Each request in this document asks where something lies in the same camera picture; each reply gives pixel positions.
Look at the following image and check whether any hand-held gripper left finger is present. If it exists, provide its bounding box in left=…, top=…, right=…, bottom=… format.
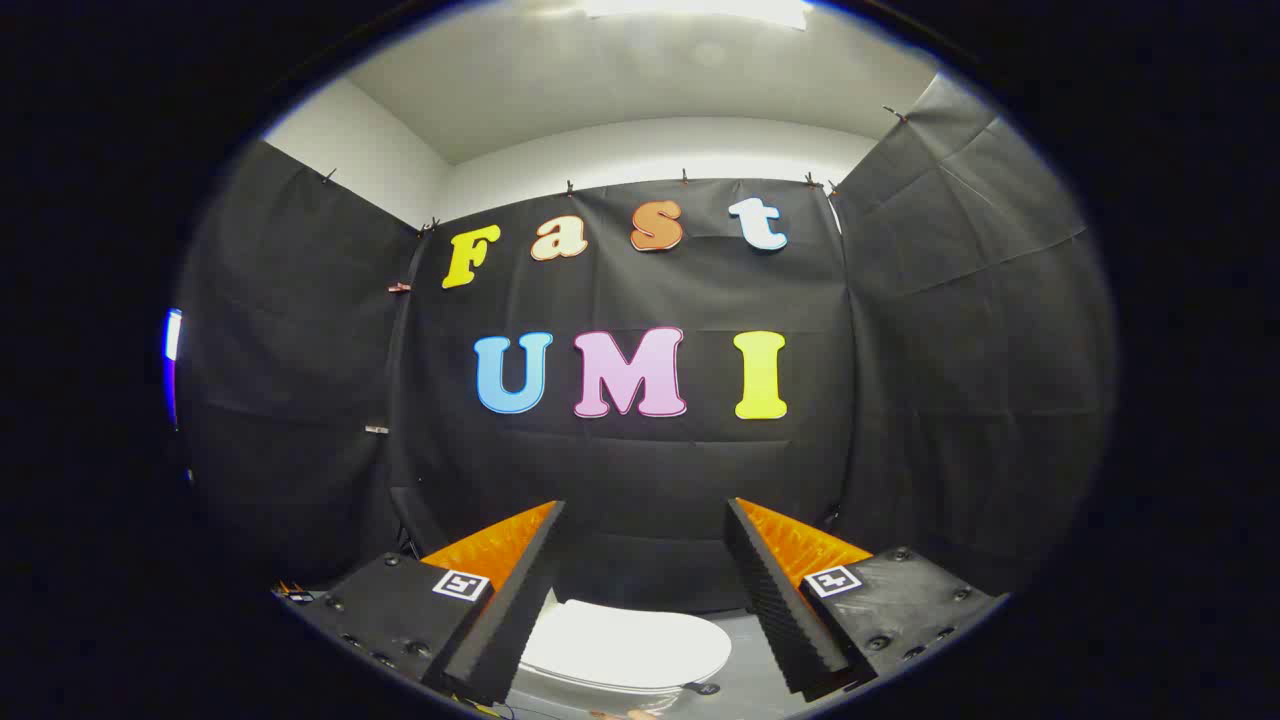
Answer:
left=283, top=500, right=567, bottom=706

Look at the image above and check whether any ceiling light panel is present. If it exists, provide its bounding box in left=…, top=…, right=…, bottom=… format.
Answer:
left=580, top=0, right=813, bottom=29

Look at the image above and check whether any black backdrop cloth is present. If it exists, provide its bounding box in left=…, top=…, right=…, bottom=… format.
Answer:
left=175, top=72, right=1118, bottom=613

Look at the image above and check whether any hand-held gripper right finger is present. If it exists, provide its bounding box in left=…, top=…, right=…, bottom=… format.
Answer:
left=724, top=497, right=1009, bottom=703

